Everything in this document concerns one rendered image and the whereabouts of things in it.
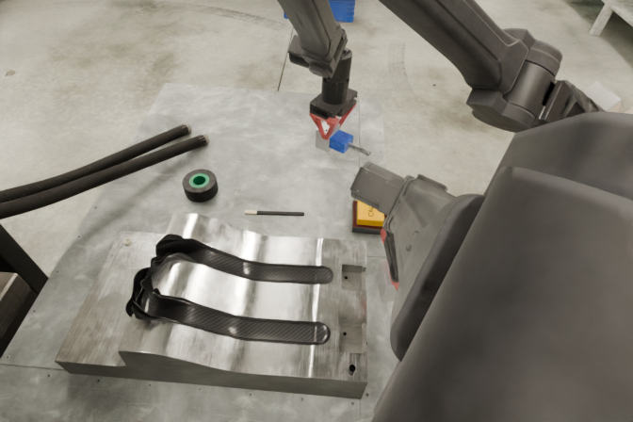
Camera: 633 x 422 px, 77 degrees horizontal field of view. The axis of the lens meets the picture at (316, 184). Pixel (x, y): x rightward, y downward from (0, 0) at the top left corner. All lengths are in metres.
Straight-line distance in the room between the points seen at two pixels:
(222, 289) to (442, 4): 0.55
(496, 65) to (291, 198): 0.60
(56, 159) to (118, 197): 1.54
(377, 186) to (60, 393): 0.63
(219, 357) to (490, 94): 0.54
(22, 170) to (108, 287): 1.82
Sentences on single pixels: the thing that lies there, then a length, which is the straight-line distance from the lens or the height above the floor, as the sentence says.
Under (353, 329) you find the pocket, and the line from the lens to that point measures 0.73.
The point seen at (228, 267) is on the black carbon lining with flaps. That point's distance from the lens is 0.75.
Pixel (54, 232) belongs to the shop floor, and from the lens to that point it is 2.21.
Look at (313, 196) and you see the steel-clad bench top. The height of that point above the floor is 0.80.
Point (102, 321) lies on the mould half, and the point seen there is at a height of 0.86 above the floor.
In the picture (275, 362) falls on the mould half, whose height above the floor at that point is 0.88.
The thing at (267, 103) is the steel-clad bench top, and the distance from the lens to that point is 1.27.
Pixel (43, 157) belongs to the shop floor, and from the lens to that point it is 2.63.
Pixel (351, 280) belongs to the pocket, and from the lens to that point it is 0.78.
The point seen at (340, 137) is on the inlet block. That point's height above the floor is 0.94.
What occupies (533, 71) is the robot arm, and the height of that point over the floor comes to 1.28.
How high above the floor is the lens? 1.53
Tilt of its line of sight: 47 degrees down
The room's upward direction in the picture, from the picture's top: 3 degrees clockwise
